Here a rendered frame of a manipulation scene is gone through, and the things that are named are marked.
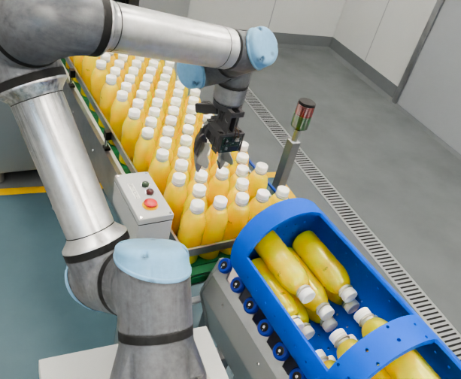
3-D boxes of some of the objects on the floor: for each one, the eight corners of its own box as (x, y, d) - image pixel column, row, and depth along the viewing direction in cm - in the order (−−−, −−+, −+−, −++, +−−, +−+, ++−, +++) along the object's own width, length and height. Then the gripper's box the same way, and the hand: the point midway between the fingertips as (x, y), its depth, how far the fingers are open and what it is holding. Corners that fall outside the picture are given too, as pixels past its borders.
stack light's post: (227, 332, 243) (292, 144, 179) (223, 325, 245) (286, 137, 181) (234, 330, 245) (301, 143, 181) (230, 323, 247) (295, 137, 183)
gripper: (214, 113, 111) (198, 188, 123) (261, 110, 117) (240, 181, 129) (198, 94, 116) (183, 168, 128) (243, 92, 122) (225, 162, 135)
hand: (207, 165), depth 130 cm, fingers open, 6 cm apart
